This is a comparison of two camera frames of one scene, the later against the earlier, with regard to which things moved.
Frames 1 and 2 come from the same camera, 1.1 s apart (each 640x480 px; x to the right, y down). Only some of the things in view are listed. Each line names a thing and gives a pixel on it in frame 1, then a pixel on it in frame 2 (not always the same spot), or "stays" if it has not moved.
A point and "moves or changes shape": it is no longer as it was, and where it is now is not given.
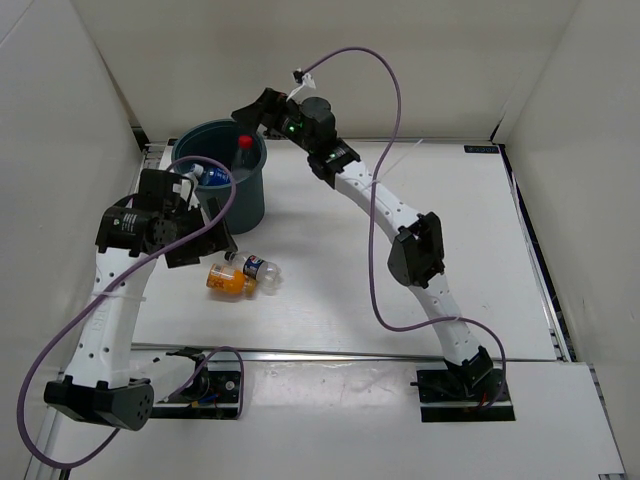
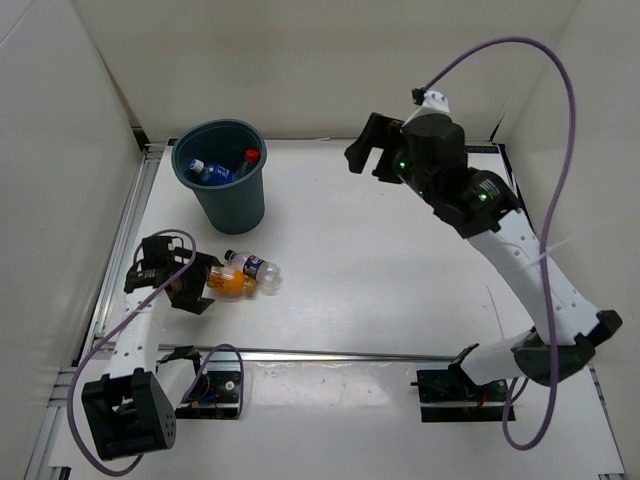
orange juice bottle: [221, 277] stays
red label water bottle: [245, 157] moves or changes shape
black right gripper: [253, 115] → [357, 156]
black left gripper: [215, 239] → [192, 299]
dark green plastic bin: [245, 152] stays
